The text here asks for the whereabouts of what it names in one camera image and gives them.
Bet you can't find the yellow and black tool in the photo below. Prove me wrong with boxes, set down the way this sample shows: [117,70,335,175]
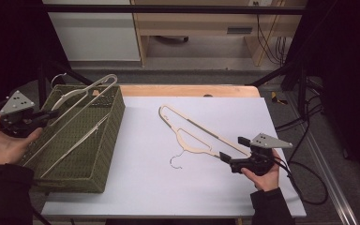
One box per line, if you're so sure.
[270,91,289,106]

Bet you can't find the green woven basket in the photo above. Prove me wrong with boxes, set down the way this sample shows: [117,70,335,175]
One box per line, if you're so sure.
[18,83,127,194]

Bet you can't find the person's right hand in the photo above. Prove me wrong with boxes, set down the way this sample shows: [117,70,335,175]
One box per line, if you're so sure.
[241,149,282,192]

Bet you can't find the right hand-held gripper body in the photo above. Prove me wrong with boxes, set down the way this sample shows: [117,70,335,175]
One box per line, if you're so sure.
[230,133,293,176]

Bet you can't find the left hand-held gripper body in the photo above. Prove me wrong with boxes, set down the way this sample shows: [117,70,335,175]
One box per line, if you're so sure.
[0,90,45,139]

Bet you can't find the black curtain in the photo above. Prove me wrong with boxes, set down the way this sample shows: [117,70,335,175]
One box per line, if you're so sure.
[0,0,71,154]
[280,0,360,188]

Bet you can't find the grey drawer handle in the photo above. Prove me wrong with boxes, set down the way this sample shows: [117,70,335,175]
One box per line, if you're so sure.
[226,26,253,35]

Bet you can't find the person's left hand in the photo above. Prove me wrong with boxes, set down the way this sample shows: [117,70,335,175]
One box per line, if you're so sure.
[0,113,44,166]

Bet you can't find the black metal stand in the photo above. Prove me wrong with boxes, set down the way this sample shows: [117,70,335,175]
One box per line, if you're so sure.
[37,60,102,109]
[247,60,308,116]

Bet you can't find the light wooden desk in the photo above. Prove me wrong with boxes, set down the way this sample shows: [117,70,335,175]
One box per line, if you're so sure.
[130,0,308,68]

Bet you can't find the aluminium rail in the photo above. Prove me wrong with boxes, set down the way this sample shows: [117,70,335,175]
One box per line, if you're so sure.
[285,93,360,225]

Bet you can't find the wooden table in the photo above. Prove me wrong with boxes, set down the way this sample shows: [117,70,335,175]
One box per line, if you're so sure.
[118,83,262,98]

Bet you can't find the white cabinet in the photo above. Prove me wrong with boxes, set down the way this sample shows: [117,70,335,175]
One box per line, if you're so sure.
[41,0,142,63]

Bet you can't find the white paper sheet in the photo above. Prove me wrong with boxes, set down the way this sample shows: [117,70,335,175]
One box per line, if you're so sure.
[40,96,308,218]

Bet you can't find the black floor cables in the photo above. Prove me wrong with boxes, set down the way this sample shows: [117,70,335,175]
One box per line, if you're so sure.
[275,93,326,142]

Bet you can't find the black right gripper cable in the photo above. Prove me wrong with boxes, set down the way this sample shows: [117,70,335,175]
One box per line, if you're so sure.
[275,156,330,206]

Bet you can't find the black horizontal frame bar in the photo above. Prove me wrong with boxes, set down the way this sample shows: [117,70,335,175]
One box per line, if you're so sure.
[41,4,308,15]

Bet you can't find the black hanging cable bundle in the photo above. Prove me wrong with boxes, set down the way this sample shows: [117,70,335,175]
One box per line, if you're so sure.
[276,36,288,67]

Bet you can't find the beige wooden hanger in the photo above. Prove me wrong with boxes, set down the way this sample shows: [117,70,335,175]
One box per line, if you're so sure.
[157,104,251,171]

